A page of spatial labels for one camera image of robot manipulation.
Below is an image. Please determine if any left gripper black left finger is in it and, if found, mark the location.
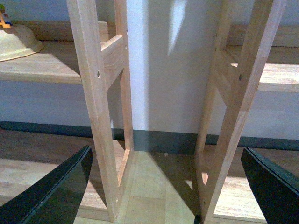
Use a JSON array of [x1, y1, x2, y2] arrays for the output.
[[0, 146, 93, 224]]

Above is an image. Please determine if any beige bowl-shaped hat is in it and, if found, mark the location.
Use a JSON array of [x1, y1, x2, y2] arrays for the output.
[[0, 24, 44, 62]]

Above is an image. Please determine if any left wooden shelf frame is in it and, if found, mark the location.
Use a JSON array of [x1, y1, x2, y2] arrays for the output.
[[67, 0, 134, 222]]

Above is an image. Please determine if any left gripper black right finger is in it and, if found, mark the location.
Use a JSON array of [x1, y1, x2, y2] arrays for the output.
[[241, 147, 299, 224]]

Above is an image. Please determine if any right wooden shelf frame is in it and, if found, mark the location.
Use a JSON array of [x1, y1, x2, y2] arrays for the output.
[[194, 0, 286, 224]]

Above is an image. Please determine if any small colourful toy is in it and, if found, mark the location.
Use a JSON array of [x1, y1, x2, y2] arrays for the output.
[[0, 4, 12, 28]]

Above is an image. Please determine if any wooden shelf frame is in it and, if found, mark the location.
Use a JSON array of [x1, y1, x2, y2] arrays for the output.
[[67, 0, 134, 222], [194, 0, 286, 224]]

